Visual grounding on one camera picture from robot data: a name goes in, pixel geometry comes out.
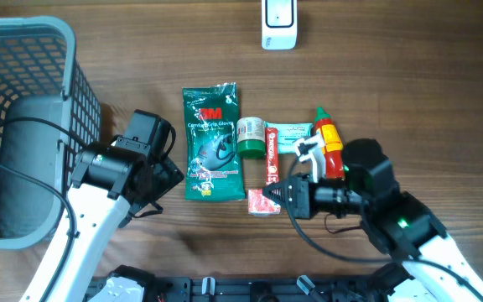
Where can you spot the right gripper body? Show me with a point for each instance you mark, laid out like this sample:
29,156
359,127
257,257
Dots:
324,195

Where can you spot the red tissue packet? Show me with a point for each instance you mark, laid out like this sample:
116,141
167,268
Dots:
259,205

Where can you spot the red sriracha sauce bottle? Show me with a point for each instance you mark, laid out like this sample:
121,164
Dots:
325,127

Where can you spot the pale green wipes packet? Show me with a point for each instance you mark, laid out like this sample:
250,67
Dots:
288,133

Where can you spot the red coffee stick sachet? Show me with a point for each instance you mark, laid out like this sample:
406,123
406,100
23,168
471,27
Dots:
272,155

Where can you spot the green lid white jar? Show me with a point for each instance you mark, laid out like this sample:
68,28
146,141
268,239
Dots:
251,137

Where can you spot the green 3M gloves packet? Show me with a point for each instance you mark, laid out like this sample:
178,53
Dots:
214,168

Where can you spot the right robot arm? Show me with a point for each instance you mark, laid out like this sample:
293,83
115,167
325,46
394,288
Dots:
420,260

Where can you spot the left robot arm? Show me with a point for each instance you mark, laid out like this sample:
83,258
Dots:
111,184

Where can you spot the white barcode scanner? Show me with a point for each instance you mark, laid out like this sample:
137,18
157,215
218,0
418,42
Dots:
279,24

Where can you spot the grey plastic mesh basket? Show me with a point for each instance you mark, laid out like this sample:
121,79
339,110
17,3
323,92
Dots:
47,111

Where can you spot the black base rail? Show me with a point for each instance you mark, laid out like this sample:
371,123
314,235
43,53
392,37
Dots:
173,289

